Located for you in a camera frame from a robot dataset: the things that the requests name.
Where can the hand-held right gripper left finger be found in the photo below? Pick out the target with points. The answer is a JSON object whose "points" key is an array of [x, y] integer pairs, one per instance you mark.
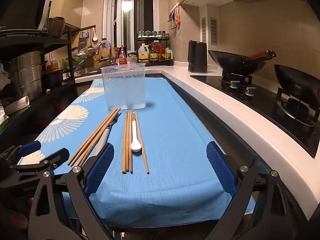
{"points": [[100, 170]]}

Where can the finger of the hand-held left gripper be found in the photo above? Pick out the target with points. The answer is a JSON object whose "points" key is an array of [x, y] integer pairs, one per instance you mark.
{"points": [[30, 147], [56, 155]]}

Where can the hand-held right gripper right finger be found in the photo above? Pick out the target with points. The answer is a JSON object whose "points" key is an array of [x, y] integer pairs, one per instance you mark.
{"points": [[222, 170]]}

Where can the group of wooden chopsticks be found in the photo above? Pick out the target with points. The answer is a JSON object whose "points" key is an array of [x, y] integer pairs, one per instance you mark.
{"points": [[127, 142]]}

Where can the clear plastic utensil container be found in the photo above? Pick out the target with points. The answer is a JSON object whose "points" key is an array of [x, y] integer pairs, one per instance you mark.
{"points": [[125, 87]]}

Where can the white paper roll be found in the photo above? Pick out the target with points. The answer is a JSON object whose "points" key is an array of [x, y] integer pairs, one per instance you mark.
{"points": [[17, 104]]}

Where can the blue patterned tablecloth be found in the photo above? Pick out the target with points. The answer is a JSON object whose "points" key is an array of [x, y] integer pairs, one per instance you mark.
{"points": [[175, 140]]}

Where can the steel stockpot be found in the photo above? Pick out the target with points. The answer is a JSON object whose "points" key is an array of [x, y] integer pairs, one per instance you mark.
{"points": [[25, 75]]}

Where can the black pot orange lid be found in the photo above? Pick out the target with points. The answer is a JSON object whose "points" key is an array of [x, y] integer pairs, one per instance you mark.
{"points": [[52, 78]]}

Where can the black glass gas stove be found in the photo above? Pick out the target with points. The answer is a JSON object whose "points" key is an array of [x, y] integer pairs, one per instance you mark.
{"points": [[260, 100]]}

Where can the silver stove knob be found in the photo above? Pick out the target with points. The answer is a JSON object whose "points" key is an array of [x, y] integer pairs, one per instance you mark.
{"points": [[250, 91], [234, 85]]}

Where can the black burner grate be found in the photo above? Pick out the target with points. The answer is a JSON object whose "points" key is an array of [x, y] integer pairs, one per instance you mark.
{"points": [[282, 100], [247, 78]]}

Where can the green bowl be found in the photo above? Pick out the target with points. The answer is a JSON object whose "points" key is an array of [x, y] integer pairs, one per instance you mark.
{"points": [[70, 62]]}

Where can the black metal kitchen rack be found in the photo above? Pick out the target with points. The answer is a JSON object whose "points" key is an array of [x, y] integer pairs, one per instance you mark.
{"points": [[37, 41]]}

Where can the round wooden cutting board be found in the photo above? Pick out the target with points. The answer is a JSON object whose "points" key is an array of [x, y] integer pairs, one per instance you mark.
{"points": [[106, 59]]}

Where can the hanging steel ladle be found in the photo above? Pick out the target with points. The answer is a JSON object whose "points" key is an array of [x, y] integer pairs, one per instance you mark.
{"points": [[90, 48]]}

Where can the red dish soap bottle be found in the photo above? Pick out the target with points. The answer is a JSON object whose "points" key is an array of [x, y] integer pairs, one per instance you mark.
{"points": [[122, 57]]}

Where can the glass jar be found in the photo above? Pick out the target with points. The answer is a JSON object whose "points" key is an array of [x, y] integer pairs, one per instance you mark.
{"points": [[131, 58]]}

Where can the hanging metal grater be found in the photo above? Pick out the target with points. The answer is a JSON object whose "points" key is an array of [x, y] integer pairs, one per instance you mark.
{"points": [[82, 42]]}

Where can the black electric kettle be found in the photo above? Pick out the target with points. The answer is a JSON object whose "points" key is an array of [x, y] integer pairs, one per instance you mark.
{"points": [[197, 56]]}

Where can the chrome sink faucet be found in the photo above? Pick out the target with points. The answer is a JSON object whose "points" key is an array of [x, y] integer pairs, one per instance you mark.
{"points": [[100, 47]]}

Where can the yellow cooking oil bottle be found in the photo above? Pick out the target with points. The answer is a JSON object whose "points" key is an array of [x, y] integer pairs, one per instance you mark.
{"points": [[143, 54]]}

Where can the brown bowl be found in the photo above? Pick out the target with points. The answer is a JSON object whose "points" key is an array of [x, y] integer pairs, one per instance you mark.
{"points": [[56, 27]]}

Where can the hanging white spoon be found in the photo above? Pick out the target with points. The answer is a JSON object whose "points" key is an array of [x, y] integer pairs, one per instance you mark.
{"points": [[95, 37]]}

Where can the black spice rack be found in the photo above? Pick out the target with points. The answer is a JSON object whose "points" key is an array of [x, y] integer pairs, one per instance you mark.
{"points": [[172, 50]]}

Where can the row of sauce bottles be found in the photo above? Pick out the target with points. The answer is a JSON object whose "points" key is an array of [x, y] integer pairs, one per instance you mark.
{"points": [[160, 53]]}

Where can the black microwave oven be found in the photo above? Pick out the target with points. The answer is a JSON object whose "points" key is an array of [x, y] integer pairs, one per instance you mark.
{"points": [[22, 12]]}

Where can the row of spice jars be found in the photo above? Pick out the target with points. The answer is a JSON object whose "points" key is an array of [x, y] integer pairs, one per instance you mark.
{"points": [[150, 33]]}

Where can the white framed window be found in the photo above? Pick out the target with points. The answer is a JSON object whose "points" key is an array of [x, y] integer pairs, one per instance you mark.
{"points": [[130, 12]]}

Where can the hanging kitchen tools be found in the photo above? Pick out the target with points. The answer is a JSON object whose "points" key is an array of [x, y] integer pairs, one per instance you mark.
{"points": [[175, 16]]}

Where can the wall vent grille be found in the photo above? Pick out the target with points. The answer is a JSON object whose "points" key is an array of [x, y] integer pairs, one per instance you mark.
{"points": [[203, 29], [213, 31]]}

